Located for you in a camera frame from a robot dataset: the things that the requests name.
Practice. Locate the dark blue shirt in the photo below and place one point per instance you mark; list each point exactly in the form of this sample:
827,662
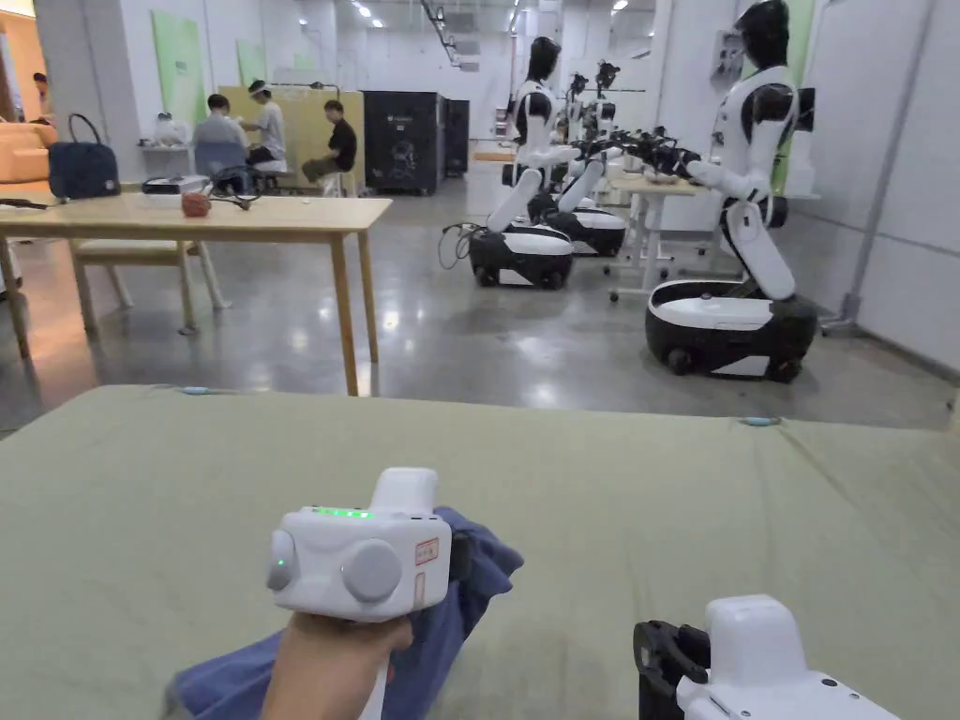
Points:
442,637

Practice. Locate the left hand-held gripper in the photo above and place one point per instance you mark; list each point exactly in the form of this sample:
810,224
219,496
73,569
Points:
352,551

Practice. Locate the wooden bench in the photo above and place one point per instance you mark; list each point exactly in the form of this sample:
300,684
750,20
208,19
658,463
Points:
150,251

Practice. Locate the small black cabinet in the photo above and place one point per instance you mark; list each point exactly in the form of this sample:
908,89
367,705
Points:
456,139

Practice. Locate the orange sofa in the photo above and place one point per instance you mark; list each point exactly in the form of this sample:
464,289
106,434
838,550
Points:
22,150

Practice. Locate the person's left hand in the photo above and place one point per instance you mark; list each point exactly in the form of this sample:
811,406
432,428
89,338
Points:
322,660

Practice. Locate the light blue sheet clip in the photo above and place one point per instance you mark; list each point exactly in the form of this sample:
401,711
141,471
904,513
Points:
760,421
196,391

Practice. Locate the white and black humanoid robot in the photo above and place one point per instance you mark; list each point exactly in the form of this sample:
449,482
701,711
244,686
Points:
592,217
757,135
536,127

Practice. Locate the large black cabinet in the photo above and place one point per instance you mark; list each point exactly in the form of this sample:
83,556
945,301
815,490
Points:
399,142

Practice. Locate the white desk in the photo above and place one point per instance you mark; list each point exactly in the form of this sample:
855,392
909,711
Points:
652,187

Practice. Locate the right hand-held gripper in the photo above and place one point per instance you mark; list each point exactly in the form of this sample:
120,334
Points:
750,660

